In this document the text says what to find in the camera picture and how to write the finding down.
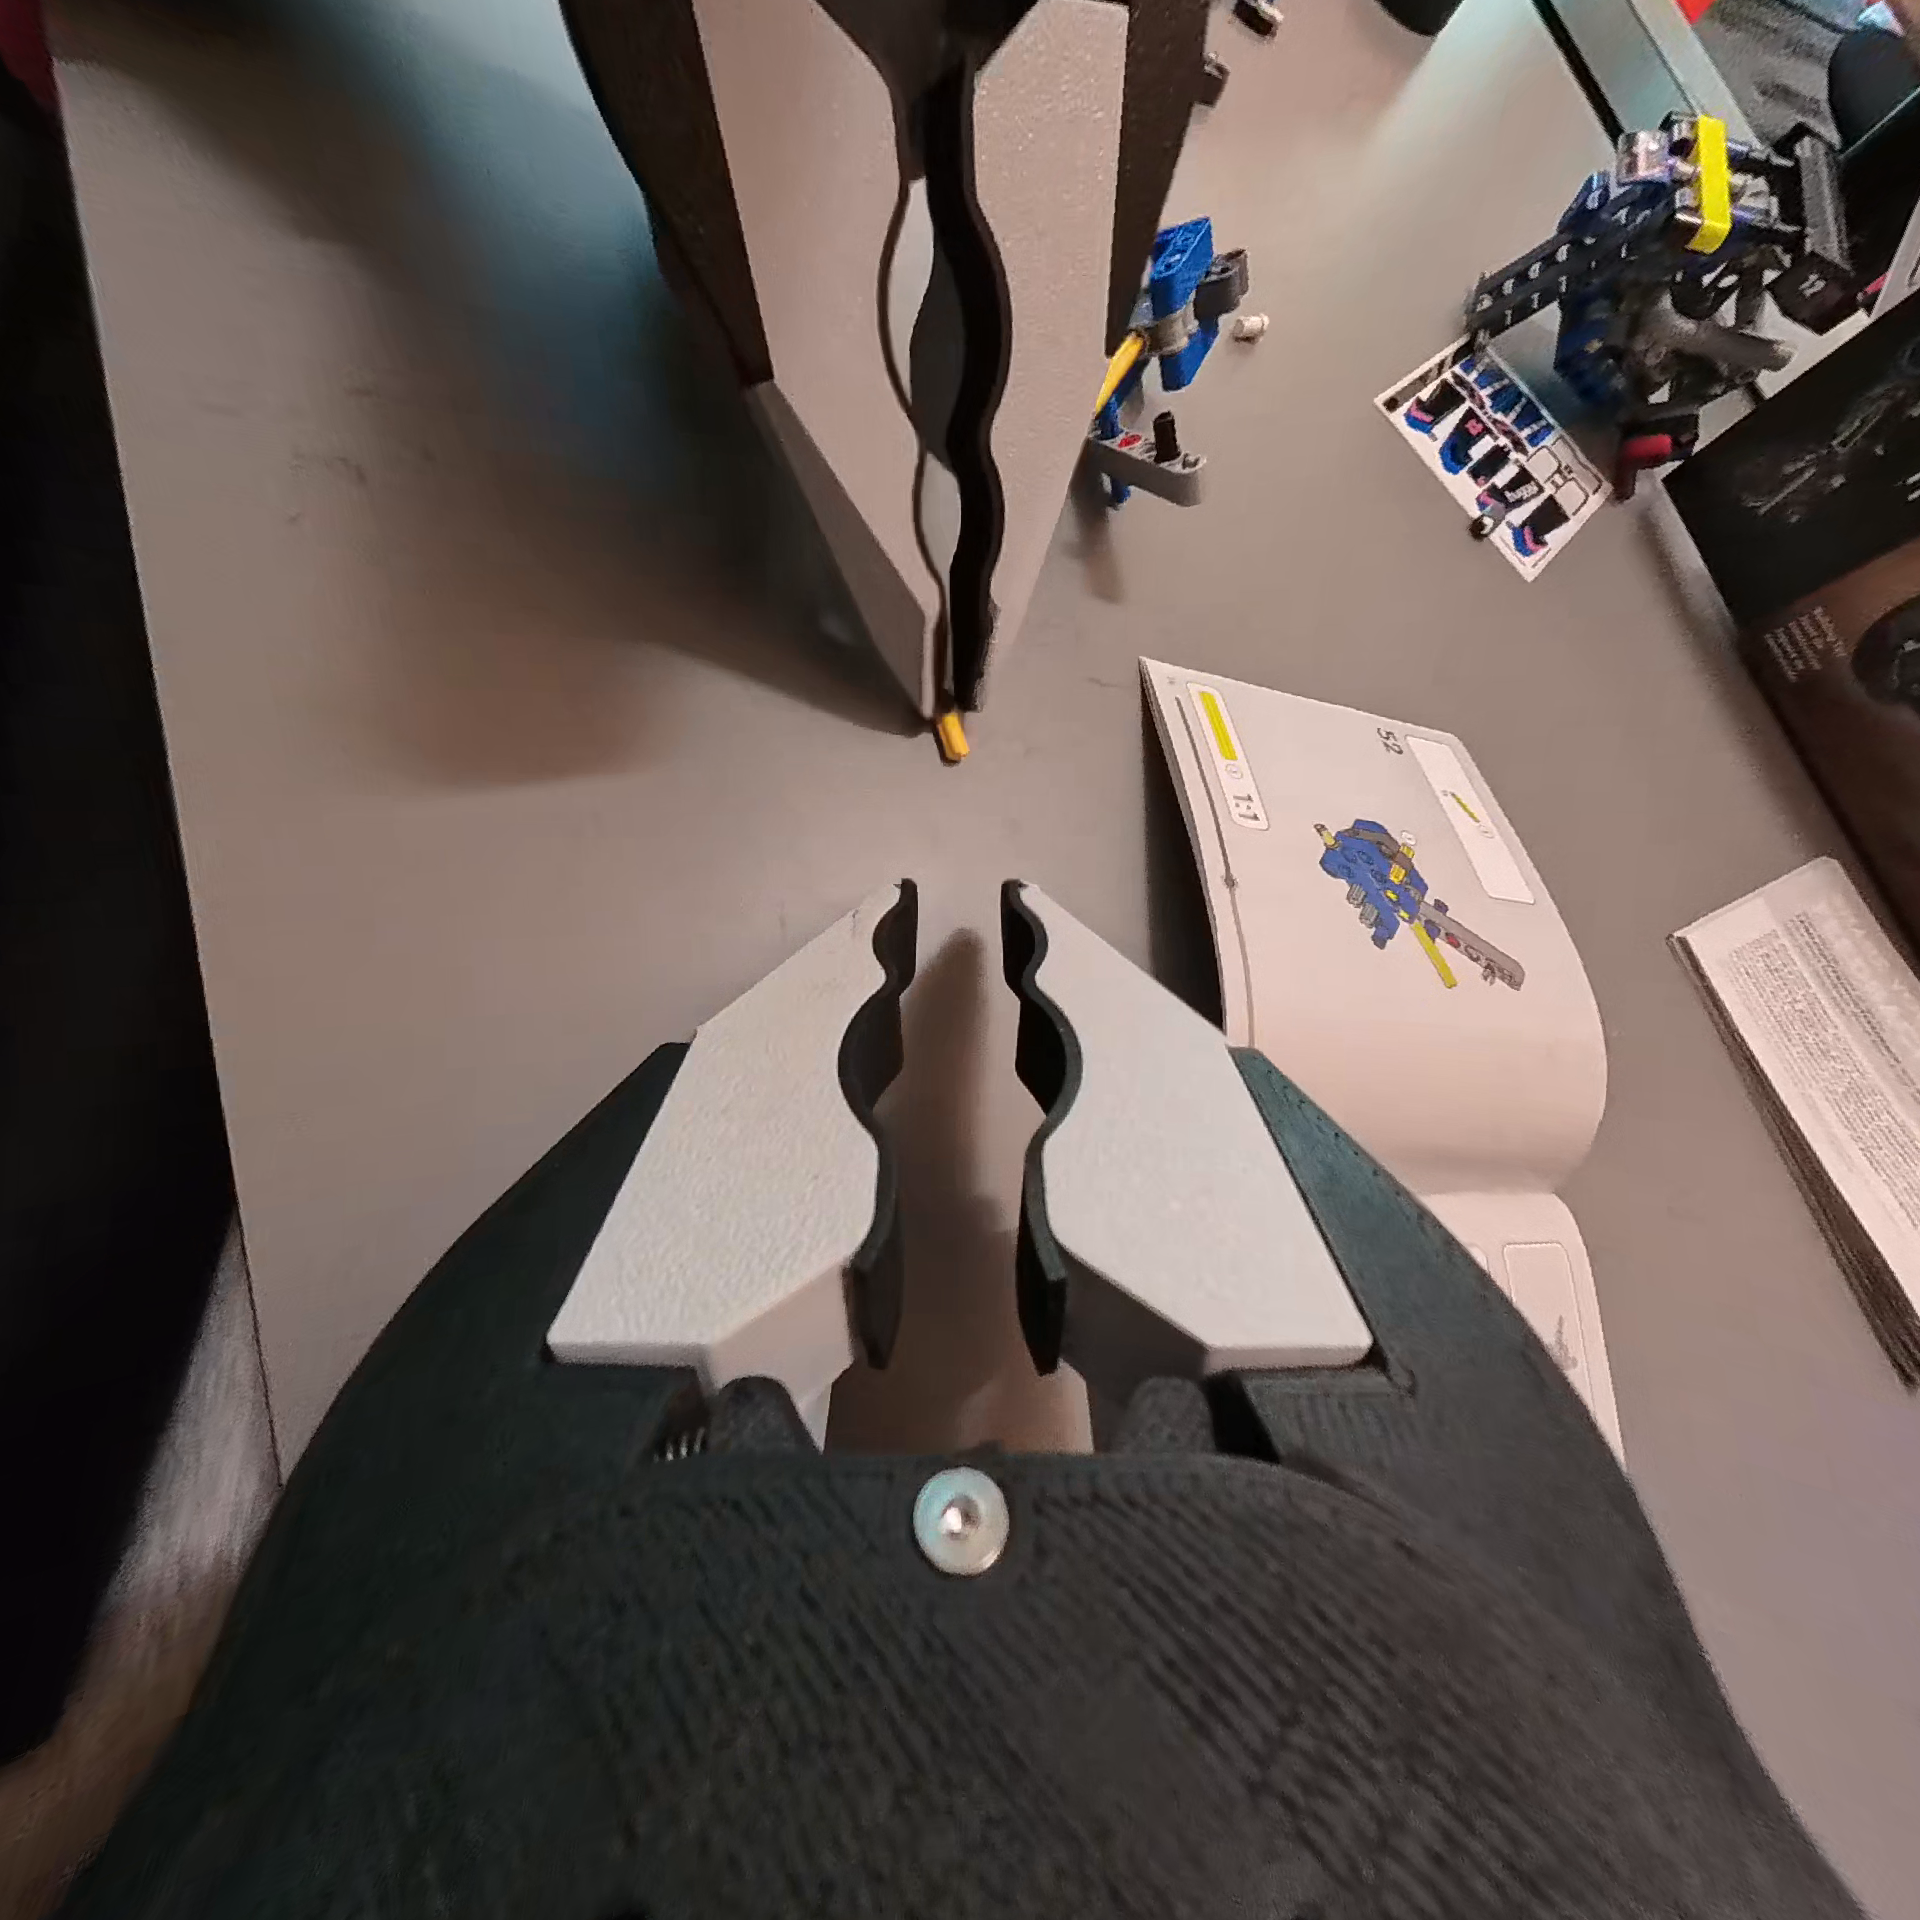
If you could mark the lego sticker sheet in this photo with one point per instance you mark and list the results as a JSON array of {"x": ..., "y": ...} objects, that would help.
[{"x": 1502, "y": 449}]

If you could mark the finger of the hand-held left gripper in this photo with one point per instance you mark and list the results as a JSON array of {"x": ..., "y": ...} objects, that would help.
[
  {"x": 816, "y": 227},
  {"x": 1060, "y": 194}
]

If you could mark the partly built lego car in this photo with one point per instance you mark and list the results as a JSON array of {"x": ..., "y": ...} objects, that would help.
[{"x": 1648, "y": 259}]

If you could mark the blue grey lego sub-assembly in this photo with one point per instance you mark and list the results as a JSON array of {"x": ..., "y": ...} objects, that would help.
[{"x": 1182, "y": 298}]

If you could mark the lego set box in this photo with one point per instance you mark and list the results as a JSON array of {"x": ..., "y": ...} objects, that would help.
[{"x": 1829, "y": 529}]

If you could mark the black office chair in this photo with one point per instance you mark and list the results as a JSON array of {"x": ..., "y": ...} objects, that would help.
[{"x": 1881, "y": 84}]

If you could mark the lego instruction booklet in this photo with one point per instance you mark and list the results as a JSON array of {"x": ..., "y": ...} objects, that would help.
[{"x": 1406, "y": 1056}]

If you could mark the pile of loose lego pieces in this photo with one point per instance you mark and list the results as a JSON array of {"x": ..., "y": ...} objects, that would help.
[{"x": 1217, "y": 75}]

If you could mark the short yellow lego axle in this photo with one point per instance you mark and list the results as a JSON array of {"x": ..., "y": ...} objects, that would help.
[{"x": 953, "y": 735}]

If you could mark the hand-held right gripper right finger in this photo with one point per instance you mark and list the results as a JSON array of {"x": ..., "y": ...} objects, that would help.
[{"x": 1197, "y": 1199}]

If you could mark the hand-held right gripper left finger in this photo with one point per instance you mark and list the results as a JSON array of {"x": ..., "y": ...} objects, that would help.
[{"x": 723, "y": 1199}]

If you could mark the feedback leaflet with minifigure print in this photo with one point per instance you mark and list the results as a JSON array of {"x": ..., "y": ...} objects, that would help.
[{"x": 1829, "y": 1056}]

